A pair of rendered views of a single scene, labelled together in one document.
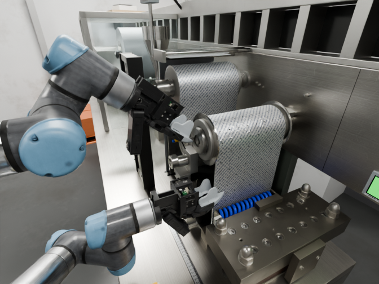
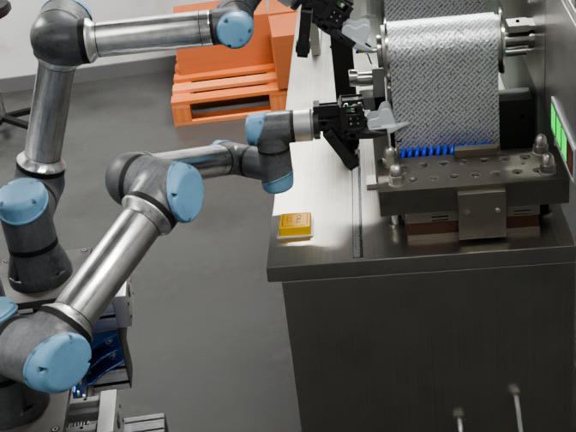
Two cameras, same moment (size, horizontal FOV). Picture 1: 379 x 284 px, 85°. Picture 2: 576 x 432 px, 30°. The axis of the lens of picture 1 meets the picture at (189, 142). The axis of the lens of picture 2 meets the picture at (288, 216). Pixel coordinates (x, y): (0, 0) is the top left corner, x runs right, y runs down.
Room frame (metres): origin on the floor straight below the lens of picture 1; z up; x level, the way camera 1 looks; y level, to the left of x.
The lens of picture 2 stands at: (-1.58, -1.00, 2.09)
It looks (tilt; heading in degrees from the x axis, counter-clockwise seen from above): 28 degrees down; 31
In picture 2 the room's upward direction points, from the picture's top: 7 degrees counter-clockwise
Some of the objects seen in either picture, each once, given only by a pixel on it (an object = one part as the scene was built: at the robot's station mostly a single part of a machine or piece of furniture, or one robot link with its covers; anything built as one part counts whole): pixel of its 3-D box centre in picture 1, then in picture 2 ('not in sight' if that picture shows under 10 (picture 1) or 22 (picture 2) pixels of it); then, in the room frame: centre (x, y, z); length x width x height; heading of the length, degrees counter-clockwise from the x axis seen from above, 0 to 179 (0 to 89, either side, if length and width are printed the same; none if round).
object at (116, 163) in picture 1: (144, 128); (395, 57); (1.37, 0.33, 0.88); 2.52 x 0.66 x 0.04; 25
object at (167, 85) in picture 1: (163, 88); not in sight; (0.72, 0.09, 1.34); 0.06 x 0.06 x 0.06; 25
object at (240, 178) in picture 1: (246, 179); (446, 113); (0.50, -0.18, 1.11); 0.23 x 0.01 x 0.18; 115
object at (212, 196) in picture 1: (212, 194); (387, 119); (0.43, -0.06, 1.12); 0.09 x 0.03 x 0.06; 114
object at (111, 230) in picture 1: (112, 226); (270, 129); (0.34, 0.18, 1.11); 0.11 x 0.08 x 0.09; 115
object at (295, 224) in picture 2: not in sight; (295, 224); (0.26, 0.10, 0.91); 0.07 x 0.07 x 0.02; 25
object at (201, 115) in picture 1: (204, 139); (387, 50); (0.51, -0.04, 1.25); 0.15 x 0.01 x 0.15; 25
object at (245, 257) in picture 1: (246, 253); (396, 174); (0.30, -0.14, 1.05); 0.04 x 0.04 x 0.04
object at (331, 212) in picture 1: (333, 209); (548, 162); (0.44, -0.43, 1.05); 0.04 x 0.04 x 0.04
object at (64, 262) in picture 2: not in sight; (36, 257); (0.01, 0.67, 0.87); 0.15 x 0.15 x 0.10
